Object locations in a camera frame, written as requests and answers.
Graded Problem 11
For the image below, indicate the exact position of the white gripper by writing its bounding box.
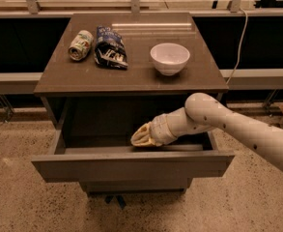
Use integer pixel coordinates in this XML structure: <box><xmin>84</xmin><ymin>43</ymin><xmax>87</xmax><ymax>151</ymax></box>
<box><xmin>131</xmin><ymin>114</ymin><xmax>177</xmax><ymax>147</ymax></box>

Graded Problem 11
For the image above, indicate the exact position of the grey top drawer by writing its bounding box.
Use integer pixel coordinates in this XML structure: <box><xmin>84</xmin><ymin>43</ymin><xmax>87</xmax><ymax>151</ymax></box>
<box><xmin>30</xmin><ymin>95</ymin><xmax>236</xmax><ymax>184</ymax></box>

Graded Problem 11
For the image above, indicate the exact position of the grey drawer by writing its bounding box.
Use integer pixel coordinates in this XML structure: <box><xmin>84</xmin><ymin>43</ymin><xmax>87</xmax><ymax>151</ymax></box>
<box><xmin>80</xmin><ymin>178</ymin><xmax>192</xmax><ymax>194</ymax></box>
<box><xmin>30</xmin><ymin>95</ymin><xmax>236</xmax><ymax>184</ymax></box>

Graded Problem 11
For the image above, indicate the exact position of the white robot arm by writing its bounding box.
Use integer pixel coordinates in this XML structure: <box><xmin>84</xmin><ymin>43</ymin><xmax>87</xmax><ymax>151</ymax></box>
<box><xmin>130</xmin><ymin>93</ymin><xmax>283</xmax><ymax>172</ymax></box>

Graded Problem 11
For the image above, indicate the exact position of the grey bottom drawer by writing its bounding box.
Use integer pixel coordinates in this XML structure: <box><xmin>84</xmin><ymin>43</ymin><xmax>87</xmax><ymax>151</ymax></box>
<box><xmin>80</xmin><ymin>178</ymin><xmax>192</xmax><ymax>194</ymax></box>

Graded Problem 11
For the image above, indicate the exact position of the grey drawer cabinet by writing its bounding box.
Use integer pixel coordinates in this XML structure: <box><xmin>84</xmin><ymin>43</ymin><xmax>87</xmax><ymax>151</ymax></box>
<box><xmin>33</xmin><ymin>12</ymin><xmax>230</xmax><ymax>198</ymax></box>

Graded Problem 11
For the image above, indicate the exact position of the white bowl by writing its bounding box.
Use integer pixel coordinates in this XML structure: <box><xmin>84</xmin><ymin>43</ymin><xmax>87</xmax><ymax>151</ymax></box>
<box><xmin>150</xmin><ymin>43</ymin><xmax>190</xmax><ymax>76</ymax></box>

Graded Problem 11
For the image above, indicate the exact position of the blue chip bag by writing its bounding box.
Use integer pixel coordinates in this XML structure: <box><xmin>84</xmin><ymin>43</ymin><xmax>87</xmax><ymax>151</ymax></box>
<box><xmin>95</xmin><ymin>26</ymin><xmax>128</xmax><ymax>70</ymax></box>

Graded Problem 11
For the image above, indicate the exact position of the crushed green soda can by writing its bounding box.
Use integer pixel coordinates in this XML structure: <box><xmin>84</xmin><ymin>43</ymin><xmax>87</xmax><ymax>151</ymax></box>
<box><xmin>69</xmin><ymin>30</ymin><xmax>94</xmax><ymax>61</ymax></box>

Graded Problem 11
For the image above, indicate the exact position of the white cable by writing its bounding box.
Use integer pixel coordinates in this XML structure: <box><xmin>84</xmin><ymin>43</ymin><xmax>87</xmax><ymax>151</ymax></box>
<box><xmin>225</xmin><ymin>7</ymin><xmax>249</xmax><ymax>85</ymax></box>

